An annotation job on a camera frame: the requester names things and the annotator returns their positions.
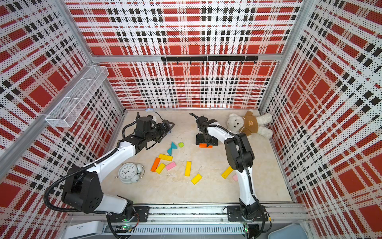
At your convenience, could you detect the yellow block right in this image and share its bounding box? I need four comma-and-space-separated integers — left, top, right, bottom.
221, 166, 233, 179

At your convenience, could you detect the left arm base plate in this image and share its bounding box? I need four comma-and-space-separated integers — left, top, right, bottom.
106, 206, 150, 223

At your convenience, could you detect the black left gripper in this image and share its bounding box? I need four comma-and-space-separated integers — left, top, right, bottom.
145, 119, 175, 142

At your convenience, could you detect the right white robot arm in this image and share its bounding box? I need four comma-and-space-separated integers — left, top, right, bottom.
190, 113, 263, 221

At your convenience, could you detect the white twin-bell alarm clock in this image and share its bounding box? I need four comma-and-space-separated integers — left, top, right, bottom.
116, 162, 145, 184

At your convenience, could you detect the yellow upright block centre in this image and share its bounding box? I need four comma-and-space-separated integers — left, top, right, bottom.
185, 161, 192, 177

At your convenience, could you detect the white teddy bear brown hoodie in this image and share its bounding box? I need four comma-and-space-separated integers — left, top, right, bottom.
226, 110, 273, 139

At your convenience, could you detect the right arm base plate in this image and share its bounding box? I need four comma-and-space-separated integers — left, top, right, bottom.
226, 205, 268, 222

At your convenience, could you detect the yellow block upper left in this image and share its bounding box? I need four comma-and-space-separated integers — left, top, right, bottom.
158, 154, 173, 161

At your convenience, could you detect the yellow block bottom centre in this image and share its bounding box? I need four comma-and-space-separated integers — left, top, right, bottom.
192, 174, 203, 185

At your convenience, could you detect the orange block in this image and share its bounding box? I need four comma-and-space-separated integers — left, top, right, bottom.
199, 143, 213, 148
150, 158, 161, 172

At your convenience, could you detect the grey bin bottom right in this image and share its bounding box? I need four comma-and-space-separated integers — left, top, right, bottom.
268, 224, 308, 239

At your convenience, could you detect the yellow block lower left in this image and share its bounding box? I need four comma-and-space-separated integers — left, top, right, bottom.
155, 163, 166, 174

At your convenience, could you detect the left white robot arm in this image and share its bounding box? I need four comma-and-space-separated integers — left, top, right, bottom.
43, 115, 175, 220

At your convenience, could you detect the white box bottom left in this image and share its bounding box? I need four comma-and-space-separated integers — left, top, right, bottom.
63, 221, 103, 239

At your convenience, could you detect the black wall hook rail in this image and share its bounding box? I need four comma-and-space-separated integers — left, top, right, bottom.
161, 55, 259, 63

